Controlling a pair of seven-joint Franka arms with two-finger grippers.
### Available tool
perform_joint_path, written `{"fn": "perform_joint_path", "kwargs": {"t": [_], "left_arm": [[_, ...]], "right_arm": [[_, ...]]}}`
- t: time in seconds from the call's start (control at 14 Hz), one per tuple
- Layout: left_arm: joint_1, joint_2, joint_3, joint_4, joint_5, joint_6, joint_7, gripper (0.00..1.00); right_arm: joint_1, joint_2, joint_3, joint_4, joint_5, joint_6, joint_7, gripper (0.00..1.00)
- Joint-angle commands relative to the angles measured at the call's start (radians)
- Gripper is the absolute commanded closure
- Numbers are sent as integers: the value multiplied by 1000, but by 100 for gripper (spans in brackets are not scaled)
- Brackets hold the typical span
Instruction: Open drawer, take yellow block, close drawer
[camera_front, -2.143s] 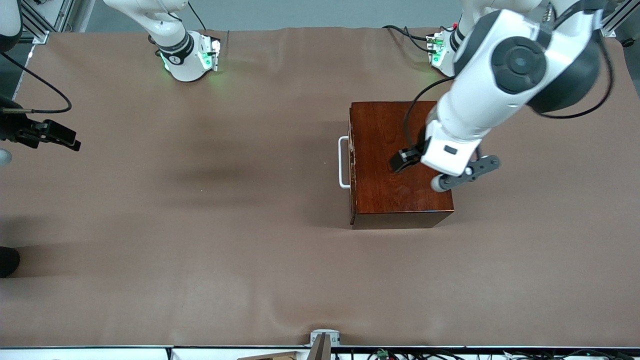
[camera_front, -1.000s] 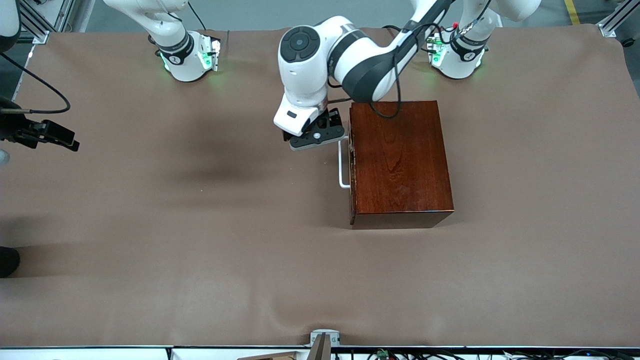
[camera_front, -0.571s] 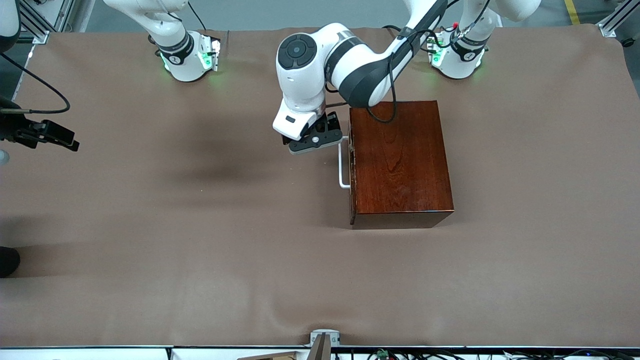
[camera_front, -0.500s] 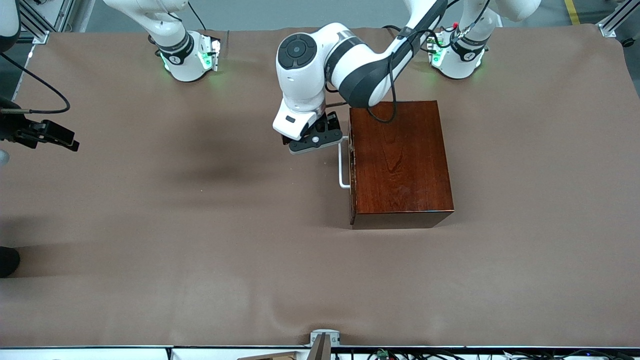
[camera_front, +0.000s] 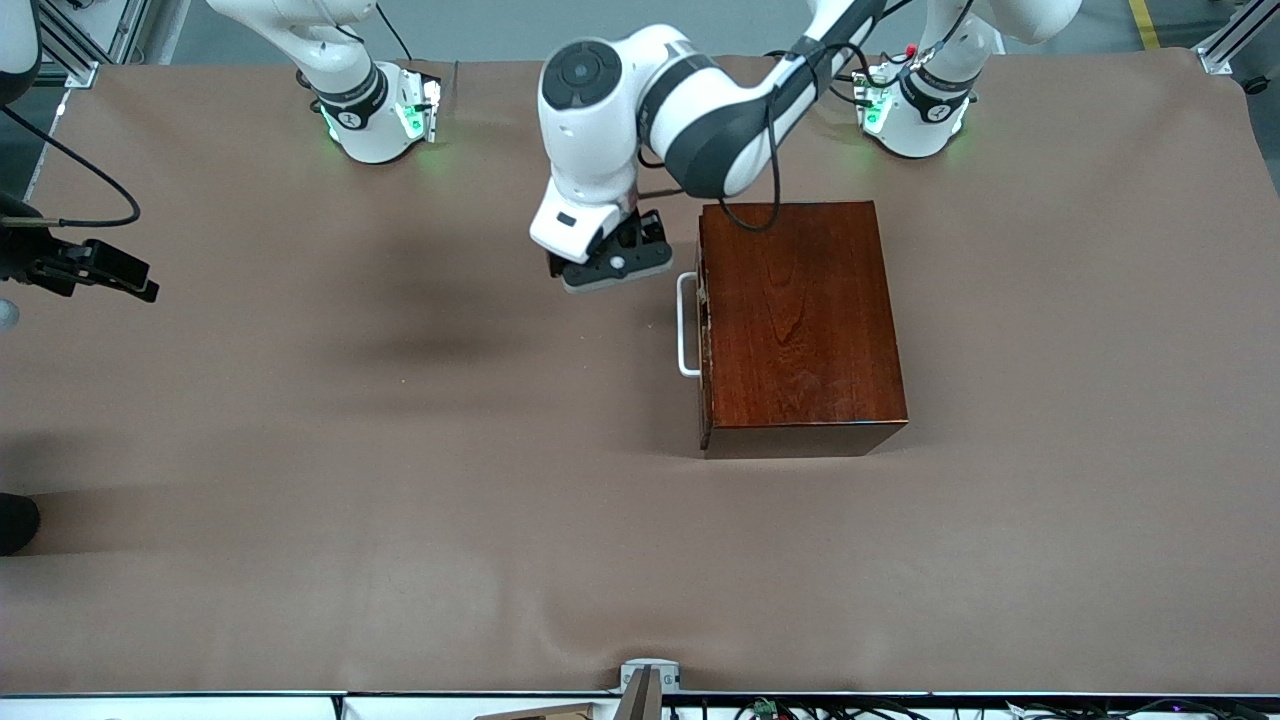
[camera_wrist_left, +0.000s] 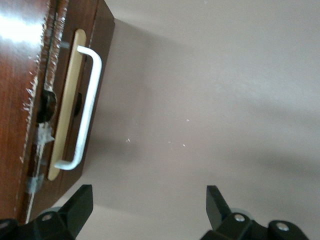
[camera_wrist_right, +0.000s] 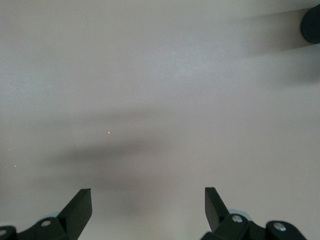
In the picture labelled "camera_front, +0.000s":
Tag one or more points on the tan board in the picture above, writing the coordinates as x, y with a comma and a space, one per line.
550, 713

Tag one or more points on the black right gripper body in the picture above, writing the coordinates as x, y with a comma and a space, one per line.
30, 257

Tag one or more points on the dark red wooden cabinet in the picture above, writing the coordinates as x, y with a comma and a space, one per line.
800, 320

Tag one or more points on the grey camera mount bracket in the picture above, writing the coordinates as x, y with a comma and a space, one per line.
645, 700

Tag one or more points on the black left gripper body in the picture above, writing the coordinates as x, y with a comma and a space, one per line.
645, 228

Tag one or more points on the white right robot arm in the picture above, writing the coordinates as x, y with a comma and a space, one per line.
375, 140

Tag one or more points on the light wood drawer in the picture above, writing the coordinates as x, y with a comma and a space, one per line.
705, 350

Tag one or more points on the aluminium frame profile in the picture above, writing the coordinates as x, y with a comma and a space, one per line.
75, 50
1225, 45

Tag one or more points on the table cover sheet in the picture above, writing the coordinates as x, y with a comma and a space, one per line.
400, 550

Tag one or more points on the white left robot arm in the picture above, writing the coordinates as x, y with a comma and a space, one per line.
590, 130

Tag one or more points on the black knob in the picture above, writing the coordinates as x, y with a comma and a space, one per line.
1257, 85

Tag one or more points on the black round object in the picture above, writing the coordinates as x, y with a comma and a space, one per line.
15, 525

